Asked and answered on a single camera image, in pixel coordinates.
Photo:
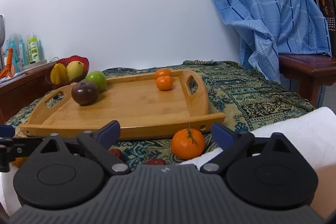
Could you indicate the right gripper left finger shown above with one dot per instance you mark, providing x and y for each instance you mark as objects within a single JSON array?
[{"x": 96, "y": 147}]

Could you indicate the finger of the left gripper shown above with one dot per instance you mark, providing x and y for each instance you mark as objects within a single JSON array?
[{"x": 7, "y": 131}]

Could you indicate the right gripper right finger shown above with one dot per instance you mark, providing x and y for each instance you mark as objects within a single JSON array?
[{"x": 233, "y": 144}]

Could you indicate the red jujube date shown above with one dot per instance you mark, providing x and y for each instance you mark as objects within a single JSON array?
[
  {"x": 117, "y": 153},
  {"x": 155, "y": 162}
]

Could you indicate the mandarin with stem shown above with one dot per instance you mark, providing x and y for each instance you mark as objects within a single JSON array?
[{"x": 188, "y": 143}]

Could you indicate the large orange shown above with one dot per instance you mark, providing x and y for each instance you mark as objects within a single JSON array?
[{"x": 18, "y": 162}]

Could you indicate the wooden sideboard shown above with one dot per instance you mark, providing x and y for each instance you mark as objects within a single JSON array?
[{"x": 22, "y": 91}]

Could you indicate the dark purple round fruit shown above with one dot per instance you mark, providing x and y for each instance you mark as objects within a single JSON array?
[{"x": 85, "y": 93}]

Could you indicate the white flat box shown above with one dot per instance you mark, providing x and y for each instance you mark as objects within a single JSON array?
[{"x": 33, "y": 65}]

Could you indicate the wooden serving tray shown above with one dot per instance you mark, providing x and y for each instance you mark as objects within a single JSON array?
[{"x": 142, "y": 110}]

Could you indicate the green apple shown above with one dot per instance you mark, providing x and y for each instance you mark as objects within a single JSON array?
[{"x": 98, "y": 78}]

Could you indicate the teal spray bottle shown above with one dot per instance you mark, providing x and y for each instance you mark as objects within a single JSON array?
[
  {"x": 15, "y": 59},
  {"x": 22, "y": 52}
]

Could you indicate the yellow starfruit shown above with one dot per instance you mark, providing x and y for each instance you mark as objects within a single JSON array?
[{"x": 58, "y": 74}]

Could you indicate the yellow mango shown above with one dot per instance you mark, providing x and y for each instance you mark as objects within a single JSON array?
[{"x": 74, "y": 70}]

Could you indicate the white towel right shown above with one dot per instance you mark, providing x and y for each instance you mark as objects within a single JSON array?
[{"x": 312, "y": 134}]

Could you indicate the green white bottle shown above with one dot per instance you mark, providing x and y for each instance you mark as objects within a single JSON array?
[{"x": 33, "y": 49}]

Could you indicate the red fruit bowl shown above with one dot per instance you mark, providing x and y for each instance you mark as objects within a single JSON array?
[{"x": 65, "y": 62}]

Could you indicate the middle mandarin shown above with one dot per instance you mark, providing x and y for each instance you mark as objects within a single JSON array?
[{"x": 164, "y": 83}]

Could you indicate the far mandarin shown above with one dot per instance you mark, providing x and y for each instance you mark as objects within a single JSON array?
[{"x": 162, "y": 72}]

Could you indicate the dark wooden side table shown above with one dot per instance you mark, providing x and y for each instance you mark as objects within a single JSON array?
[{"x": 311, "y": 72}]

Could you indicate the blue checked cloth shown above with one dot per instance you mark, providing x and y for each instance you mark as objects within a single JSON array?
[{"x": 268, "y": 28}]

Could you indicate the dark patterned cabinet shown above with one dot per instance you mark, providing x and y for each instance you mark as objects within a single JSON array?
[{"x": 328, "y": 9}]

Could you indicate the orange handled tool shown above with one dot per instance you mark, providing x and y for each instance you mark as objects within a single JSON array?
[{"x": 9, "y": 70}]

